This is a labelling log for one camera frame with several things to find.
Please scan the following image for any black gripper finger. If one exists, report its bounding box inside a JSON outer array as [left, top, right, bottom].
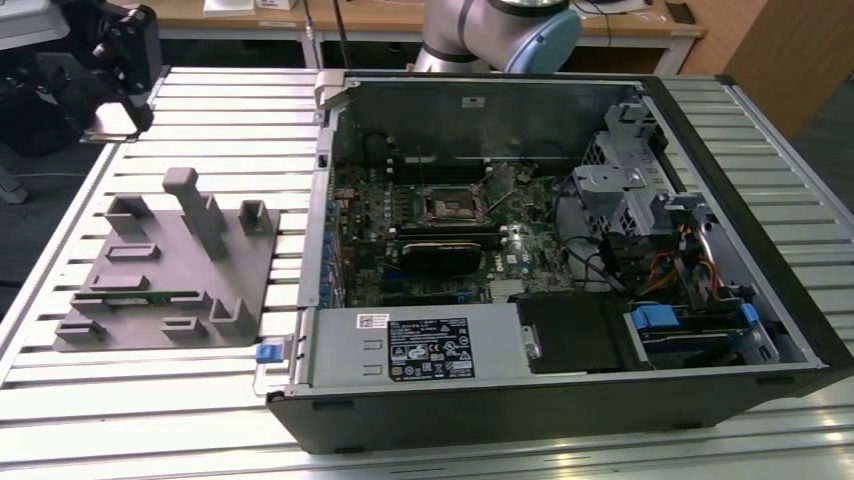
[[89, 3, 161, 132]]

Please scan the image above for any silver CPU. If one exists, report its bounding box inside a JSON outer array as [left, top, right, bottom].
[[79, 102, 143, 145]]

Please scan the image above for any CPU socket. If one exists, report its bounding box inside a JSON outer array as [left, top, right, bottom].
[[413, 183, 493, 224]]

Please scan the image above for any grey furniture foot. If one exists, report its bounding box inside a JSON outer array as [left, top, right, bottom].
[[0, 164, 29, 205]]

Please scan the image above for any grey parts rack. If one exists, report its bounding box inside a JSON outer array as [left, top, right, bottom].
[[50, 167, 281, 354]]

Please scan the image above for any green RAM stick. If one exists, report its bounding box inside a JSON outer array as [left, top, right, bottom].
[[71, 291, 201, 307]]

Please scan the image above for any black graphics card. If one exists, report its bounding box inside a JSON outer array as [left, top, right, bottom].
[[396, 239, 482, 276]]

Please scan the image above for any silver power supply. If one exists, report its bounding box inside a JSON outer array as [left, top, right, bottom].
[[306, 302, 536, 390]]

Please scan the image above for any green motherboard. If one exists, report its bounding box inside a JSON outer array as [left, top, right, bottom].
[[324, 158, 582, 309]]

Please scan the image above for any silver drive cage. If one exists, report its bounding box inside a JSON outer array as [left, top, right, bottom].
[[569, 102, 675, 236]]

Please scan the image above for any black plastic shroud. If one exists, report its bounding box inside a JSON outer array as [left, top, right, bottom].
[[516, 292, 635, 375]]

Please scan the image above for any black PC case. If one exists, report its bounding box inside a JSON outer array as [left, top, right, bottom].
[[264, 69, 854, 456]]

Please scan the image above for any blue disk carrier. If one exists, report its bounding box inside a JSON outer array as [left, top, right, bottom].
[[625, 303, 752, 351]]

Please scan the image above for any wooden cabinet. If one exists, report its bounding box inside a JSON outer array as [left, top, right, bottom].
[[679, 0, 854, 139]]

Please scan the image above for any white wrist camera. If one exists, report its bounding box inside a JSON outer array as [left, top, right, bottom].
[[0, 0, 71, 51]]

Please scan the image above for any wooden desk white frame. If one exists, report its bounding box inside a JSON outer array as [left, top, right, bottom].
[[153, 0, 305, 41], [298, 0, 708, 76]]

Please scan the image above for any yellow wire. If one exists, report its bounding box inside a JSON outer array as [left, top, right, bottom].
[[636, 269, 679, 299]]

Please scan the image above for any orange wire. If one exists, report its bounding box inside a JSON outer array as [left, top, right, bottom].
[[689, 257, 727, 301]]

